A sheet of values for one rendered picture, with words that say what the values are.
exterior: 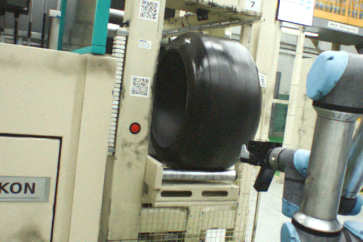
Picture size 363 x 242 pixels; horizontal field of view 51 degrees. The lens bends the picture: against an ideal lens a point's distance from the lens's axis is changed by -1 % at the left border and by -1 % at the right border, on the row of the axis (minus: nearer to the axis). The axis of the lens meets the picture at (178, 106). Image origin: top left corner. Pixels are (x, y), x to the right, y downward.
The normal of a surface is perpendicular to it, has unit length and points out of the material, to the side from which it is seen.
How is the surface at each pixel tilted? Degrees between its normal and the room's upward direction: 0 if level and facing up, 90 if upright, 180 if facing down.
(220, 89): 76
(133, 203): 90
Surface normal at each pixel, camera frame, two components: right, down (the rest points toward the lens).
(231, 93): 0.40, -0.08
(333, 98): -0.56, 0.05
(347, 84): -0.08, 0.25
